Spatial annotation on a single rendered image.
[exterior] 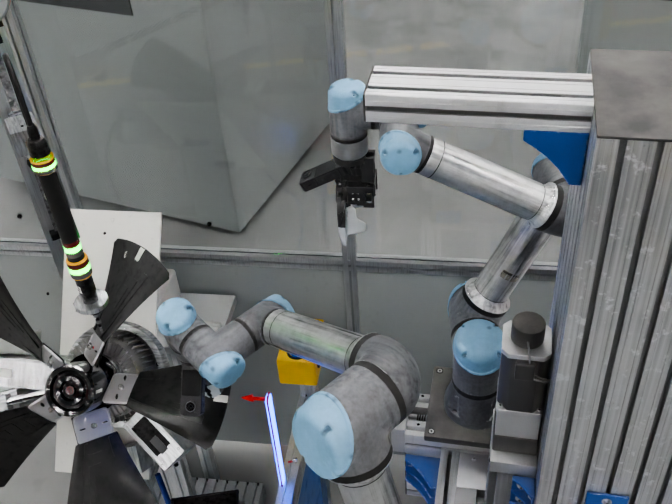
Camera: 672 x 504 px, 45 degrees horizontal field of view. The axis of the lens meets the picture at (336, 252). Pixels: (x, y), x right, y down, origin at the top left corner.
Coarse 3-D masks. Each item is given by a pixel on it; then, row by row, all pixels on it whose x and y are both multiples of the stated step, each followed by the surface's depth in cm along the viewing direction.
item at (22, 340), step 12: (0, 276) 186; (0, 288) 186; (0, 300) 188; (12, 300) 186; (0, 312) 189; (12, 312) 187; (0, 324) 193; (12, 324) 189; (24, 324) 187; (0, 336) 197; (12, 336) 193; (24, 336) 189; (36, 336) 186; (24, 348) 194; (36, 348) 190
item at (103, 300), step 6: (102, 294) 171; (78, 300) 170; (102, 300) 170; (108, 300) 171; (78, 306) 169; (84, 306) 169; (90, 306) 168; (96, 306) 168; (102, 306) 169; (78, 312) 169; (84, 312) 168; (90, 312) 168; (96, 312) 168
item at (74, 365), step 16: (64, 368) 183; (80, 368) 182; (96, 368) 187; (112, 368) 193; (48, 384) 183; (64, 384) 184; (80, 384) 182; (96, 384) 183; (48, 400) 183; (64, 400) 183; (80, 400) 183; (96, 400) 184
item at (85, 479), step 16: (80, 448) 185; (96, 448) 188; (112, 448) 190; (80, 464) 185; (96, 464) 187; (112, 464) 189; (128, 464) 191; (80, 480) 185; (96, 480) 186; (112, 480) 188; (128, 480) 190; (80, 496) 184; (96, 496) 185; (112, 496) 187; (128, 496) 189; (144, 496) 191
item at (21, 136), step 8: (16, 112) 209; (8, 120) 208; (16, 120) 207; (24, 120) 207; (32, 120) 207; (8, 128) 205; (16, 128) 204; (24, 128) 204; (16, 136) 203; (24, 136) 204; (16, 144) 204; (24, 144) 205; (16, 152) 206; (24, 152) 206
